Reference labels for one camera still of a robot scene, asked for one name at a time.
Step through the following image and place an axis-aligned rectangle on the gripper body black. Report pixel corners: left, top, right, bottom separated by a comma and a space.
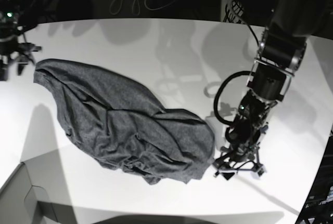
1, 43, 42, 78
212, 144, 262, 176

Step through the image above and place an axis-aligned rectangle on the dark grey t-shirt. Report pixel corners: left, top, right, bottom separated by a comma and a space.
33, 59, 215, 185

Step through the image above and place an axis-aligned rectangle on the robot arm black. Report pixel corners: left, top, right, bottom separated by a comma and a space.
213, 0, 330, 179
1, 0, 52, 81

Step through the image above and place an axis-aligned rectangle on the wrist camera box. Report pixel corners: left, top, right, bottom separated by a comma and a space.
250, 164, 266, 180

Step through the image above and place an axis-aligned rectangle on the black cable bundle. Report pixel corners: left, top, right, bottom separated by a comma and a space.
224, 0, 247, 24

